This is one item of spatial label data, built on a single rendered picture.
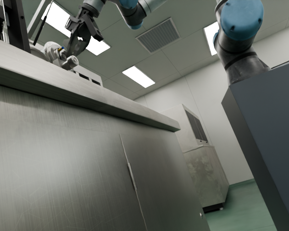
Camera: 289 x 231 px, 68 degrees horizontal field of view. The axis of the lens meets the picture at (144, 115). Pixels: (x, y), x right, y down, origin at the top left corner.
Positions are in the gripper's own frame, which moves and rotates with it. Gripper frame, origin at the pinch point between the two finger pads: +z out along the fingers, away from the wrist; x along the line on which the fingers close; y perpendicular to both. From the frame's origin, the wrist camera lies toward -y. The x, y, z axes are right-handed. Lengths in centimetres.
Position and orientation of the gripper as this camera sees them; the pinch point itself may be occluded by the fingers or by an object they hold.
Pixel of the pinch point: (71, 56)
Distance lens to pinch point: 93.8
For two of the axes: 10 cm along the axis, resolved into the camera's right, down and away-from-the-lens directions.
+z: -4.7, 8.8, 0.7
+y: -7.8, -4.6, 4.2
